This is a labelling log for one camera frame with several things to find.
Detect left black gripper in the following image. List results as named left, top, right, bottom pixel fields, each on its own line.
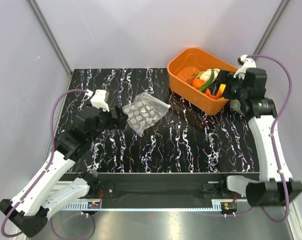
left=88, top=104, right=128, bottom=143

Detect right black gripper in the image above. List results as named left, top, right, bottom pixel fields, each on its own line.
left=207, top=69, right=248, bottom=102

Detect yellow fake bananas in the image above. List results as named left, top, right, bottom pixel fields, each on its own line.
left=214, top=84, right=226, bottom=100

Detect green fake cucumber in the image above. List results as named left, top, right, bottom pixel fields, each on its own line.
left=198, top=68, right=215, bottom=92

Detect clear polka dot zip bag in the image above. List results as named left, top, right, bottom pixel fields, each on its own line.
left=122, top=92, right=171, bottom=137

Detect fake orange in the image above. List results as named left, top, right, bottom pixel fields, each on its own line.
left=192, top=78, right=205, bottom=89
left=205, top=88, right=221, bottom=100

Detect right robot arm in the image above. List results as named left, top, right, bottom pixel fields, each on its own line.
left=215, top=67, right=302, bottom=207

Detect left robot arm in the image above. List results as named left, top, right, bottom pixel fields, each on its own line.
left=0, top=106, right=128, bottom=238

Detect white fake cauliflower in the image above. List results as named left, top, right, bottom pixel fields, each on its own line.
left=195, top=68, right=221, bottom=82

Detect fake orange in basket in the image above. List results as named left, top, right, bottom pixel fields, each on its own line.
left=192, top=78, right=205, bottom=89

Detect orange plastic basket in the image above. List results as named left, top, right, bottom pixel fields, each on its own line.
left=167, top=47, right=237, bottom=116

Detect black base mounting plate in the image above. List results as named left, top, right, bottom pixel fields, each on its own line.
left=58, top=172, right=248, bottom=210

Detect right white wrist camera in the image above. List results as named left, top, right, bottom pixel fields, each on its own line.
left=233, top=54, right=257, bottom=80

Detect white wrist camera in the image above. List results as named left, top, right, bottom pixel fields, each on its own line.
left=86, top=89, right=110, bottom=112
left=233, top=54, right=257, bottom=80

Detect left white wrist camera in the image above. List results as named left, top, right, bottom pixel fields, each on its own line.
left=86, top=89, right=110, bottom=112

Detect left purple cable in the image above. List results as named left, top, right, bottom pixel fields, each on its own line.
left=0, top=89, right=92, bottom=238

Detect slotted cable duct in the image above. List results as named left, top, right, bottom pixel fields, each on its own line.
left=62, top=200, right=222, bottom=212

